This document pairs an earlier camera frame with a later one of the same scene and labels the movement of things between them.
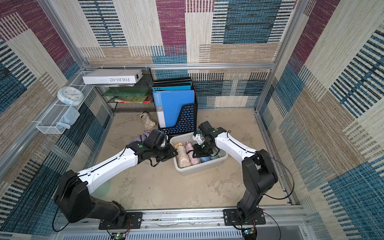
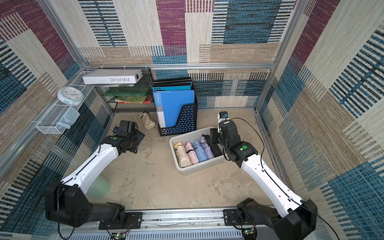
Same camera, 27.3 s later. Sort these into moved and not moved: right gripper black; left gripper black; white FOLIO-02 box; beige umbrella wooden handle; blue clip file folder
Moved: right gripper black; left gripper black
Not moved: beige umbrella wooden handle; white FOLIO-02 box; blue clip file folder
